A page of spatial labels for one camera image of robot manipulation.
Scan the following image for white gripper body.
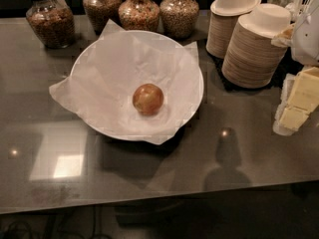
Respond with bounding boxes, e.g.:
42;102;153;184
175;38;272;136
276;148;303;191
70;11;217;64
291;3;319;66

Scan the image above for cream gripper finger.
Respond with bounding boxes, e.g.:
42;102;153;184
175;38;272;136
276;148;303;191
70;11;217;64
271;24;294;48
273;67;319;136

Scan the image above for red yellow apple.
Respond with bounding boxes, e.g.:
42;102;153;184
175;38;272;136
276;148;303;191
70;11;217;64
133;84;163;116

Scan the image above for white bowl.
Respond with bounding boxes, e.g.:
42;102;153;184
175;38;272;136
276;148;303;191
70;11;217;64
69;29;205;142

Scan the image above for white plastic cutlery bunch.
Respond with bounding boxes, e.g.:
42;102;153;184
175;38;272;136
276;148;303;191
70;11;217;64
301;0;317;15

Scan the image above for front stack paper bowls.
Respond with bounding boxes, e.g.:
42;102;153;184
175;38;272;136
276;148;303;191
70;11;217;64
221;3;291;89

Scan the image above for stack paper bowls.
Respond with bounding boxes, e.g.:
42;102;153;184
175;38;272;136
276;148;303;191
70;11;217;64
221;3;291;89
206;0;261;59

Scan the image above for rear stack paper bowls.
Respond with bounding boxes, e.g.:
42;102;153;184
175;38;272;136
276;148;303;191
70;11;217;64
206;0;261;59

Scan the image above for glass cereal jar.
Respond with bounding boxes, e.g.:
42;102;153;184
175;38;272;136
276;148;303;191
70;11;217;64
159;0;199;39
26;0;75;49
83;0;123;34
119;0;160;32

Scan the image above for white paper liner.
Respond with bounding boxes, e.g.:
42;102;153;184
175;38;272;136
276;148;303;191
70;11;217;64
48;19;201;146

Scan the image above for left glass cereal jar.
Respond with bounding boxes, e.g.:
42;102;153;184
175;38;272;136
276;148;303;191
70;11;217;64
26;0;75;49

